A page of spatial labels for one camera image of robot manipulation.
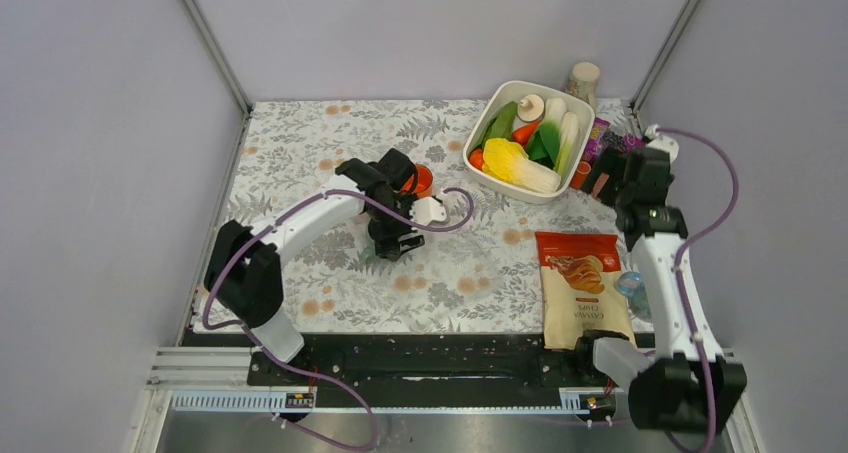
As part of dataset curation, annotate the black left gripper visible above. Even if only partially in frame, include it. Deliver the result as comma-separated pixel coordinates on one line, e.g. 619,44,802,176
367,194,425,261

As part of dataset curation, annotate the small orange cup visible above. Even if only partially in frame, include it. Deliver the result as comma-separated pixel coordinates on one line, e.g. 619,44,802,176
569,161,592,190

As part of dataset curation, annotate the orange mug black handle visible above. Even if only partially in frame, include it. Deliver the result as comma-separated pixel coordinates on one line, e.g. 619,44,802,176
400,164,433,199

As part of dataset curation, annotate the teal green ceramic mug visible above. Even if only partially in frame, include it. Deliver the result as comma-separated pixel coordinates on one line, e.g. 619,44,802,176
358,245,380,265

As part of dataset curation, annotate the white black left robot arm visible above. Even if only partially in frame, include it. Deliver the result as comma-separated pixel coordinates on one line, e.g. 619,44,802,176
203,149,424,384

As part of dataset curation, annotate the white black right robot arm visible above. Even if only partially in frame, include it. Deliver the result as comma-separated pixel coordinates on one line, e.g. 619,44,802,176
573,147,747,439

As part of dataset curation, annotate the purple snack packet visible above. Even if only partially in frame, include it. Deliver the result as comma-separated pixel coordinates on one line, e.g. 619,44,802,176
581,118,645,165

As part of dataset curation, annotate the white green bok choy toy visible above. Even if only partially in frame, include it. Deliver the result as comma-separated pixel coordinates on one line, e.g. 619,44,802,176
526,98,580,177

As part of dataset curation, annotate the floral patterned tablecloth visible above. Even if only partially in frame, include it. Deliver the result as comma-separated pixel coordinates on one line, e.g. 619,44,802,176
224,99,616,333

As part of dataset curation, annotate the cassava chips bag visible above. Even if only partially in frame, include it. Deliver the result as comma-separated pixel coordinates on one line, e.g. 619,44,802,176
535,231,635,350

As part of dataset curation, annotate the beige patterned cup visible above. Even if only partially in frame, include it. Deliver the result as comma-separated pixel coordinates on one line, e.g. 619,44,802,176
566,62,601,109

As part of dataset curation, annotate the orange carrot toy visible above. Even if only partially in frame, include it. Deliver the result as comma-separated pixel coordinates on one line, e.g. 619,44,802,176
511,120,541,148

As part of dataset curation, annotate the beige mushroom toy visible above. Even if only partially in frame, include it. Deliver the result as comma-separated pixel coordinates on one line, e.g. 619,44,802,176
517,94,545,123

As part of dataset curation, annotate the yellow napa cabbage toy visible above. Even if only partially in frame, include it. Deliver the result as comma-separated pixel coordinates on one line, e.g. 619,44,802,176
482,138,561,194

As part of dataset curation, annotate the white rectangular bin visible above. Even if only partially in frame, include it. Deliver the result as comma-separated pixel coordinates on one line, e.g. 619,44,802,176
463,80,596,204

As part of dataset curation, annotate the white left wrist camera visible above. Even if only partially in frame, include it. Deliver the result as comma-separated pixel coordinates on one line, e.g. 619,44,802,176
410,196,449,227

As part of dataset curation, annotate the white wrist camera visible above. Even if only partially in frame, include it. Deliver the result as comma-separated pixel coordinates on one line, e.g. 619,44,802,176
410,196,449,227
643,124,680,164

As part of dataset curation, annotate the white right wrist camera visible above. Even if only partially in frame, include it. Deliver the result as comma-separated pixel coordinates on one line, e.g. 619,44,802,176
643,124,680,164

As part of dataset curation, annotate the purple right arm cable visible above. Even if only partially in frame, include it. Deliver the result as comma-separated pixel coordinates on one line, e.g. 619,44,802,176
652,127,741,453

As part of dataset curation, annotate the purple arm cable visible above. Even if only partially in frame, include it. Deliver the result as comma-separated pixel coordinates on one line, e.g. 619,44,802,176
201,186,476,453
652,127,741,453

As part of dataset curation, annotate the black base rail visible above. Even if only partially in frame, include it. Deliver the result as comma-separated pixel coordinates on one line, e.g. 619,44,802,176
287,333,608,387

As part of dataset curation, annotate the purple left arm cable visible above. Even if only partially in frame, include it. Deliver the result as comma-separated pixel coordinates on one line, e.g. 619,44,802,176
201,186,476,453

